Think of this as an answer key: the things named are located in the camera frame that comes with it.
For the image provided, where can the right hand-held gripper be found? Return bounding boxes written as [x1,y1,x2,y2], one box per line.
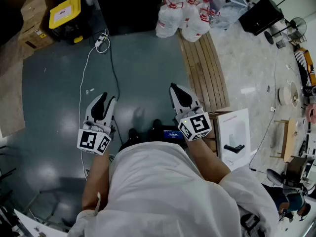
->
[169,82,212,142]

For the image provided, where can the black device with screen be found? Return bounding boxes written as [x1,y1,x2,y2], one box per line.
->
[162,126,186,140]

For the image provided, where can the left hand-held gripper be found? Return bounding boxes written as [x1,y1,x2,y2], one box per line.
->
[77,92,117,156]

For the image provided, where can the small light wooden table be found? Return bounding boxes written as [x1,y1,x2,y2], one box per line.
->
[270,118,297,163]

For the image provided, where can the pink plastic stool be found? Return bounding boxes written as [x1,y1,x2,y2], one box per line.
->
[305,105,316,123]

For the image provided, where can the black white striped mat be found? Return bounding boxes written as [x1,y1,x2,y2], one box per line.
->
[295,47,316,87]

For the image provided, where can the round beige tub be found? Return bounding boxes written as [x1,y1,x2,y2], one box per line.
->
[277,80,300,108]

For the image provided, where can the brown cardboard box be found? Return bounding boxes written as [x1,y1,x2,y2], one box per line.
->
[18,0,57,50]

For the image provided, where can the clear plastic bag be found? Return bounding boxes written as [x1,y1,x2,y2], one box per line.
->
[207,0,249,29]

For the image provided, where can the wooden slatted platform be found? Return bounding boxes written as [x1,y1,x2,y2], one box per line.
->
[177,31,231,113]

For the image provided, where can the person's black trousers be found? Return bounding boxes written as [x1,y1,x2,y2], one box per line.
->
[118,136,140,153]

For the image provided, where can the person's right forearm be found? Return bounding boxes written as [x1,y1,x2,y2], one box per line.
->
[186,138,232,185]

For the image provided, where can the white power strip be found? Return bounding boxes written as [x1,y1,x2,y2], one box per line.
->
[95,33,107,48]

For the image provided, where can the black cabinet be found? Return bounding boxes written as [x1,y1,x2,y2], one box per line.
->
[238,0,284,36]

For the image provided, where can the white plastic bags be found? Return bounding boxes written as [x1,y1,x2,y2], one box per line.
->
[155,0,220,43]

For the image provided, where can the black bin with yellow lid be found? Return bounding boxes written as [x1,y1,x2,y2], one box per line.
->
[48,0,86,44]

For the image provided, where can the brown wooden stool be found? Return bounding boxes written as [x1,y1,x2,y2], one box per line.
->
[208,110,234,155]

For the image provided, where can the person's left forearm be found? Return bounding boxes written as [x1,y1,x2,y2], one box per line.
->
[81,149,111,211]

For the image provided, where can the person's white shirt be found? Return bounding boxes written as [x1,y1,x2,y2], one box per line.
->
[68,142,279,237]

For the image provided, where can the black floor fan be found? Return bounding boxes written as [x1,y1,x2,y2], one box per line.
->
[286,17,308,46]

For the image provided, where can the white power cable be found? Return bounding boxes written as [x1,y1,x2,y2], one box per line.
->
[78,28,111,180]

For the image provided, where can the person's right black shoe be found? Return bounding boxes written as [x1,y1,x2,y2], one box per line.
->
[152,118,162,133]

